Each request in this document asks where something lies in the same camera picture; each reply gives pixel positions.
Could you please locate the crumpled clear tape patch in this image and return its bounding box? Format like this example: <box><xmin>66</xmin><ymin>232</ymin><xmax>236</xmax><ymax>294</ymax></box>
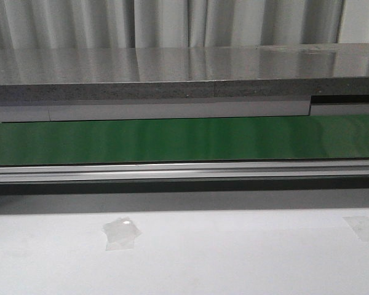
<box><xmin>102</xmin><ymin>217</ymin><xmax>141</xmax><ymax>251</ymax></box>

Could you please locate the grey speckled stone counter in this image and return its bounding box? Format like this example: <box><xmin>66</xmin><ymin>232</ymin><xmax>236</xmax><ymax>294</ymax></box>
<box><xmin>0</xmin><ymin>44</ymin><xmax>369</xmax><ymax>105</ymax></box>

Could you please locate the green conveyor belt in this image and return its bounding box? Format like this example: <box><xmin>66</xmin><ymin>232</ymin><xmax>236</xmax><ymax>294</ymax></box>
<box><xmin>0</xmin><ymin>115</ymin><xmax>369</xmax><ymax>166</ymax></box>

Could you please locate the white panel under counter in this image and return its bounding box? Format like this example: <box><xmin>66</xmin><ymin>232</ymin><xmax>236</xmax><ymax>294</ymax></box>
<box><xmin>0</xmin><ymin>95</ymin><xmax>369</xmax><ymax>122</ymax></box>

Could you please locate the clear tape strip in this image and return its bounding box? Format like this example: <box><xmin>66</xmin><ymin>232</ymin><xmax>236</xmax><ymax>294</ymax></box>
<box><xmin>343</xmin><ymin>216</ymin><xmax>369</xmax><ymax>242</ymax></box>

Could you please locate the white pleated curtain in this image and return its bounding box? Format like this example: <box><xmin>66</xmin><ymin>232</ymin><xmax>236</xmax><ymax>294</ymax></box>
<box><xmin>0</xmin><ymin>1</ymin><xmax>369</xmax><ymax>49</ymax></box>

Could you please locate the aluminium conveyor side rail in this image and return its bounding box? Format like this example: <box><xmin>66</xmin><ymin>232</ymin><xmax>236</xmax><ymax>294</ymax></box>
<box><xmin>0</xmin><ymin>159</ymin><xmax>369</xmax><ymax>184</ymax></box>

